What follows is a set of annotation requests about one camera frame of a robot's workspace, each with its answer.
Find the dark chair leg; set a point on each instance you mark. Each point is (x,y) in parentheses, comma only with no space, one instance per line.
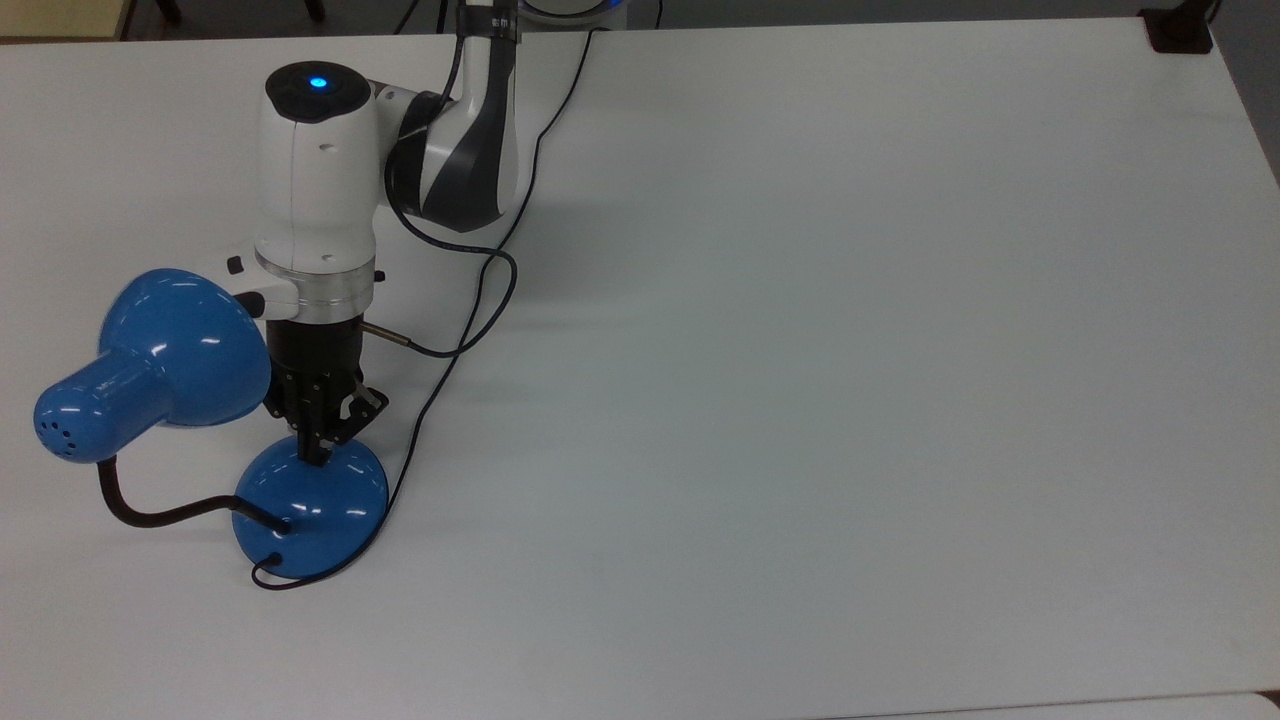
(314,9)
(170,10)

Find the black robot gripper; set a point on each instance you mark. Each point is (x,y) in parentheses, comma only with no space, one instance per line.
(315,345)

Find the black table clamp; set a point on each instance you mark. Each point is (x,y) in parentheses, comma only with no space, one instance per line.
(1180,30)

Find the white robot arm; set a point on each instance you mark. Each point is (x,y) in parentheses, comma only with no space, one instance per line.
(315,170)

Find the light wooden furniture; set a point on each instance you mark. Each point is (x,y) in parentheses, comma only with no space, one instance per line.
(60,18)

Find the blue desk lamp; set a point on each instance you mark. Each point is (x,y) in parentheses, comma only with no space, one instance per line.
(185,350)

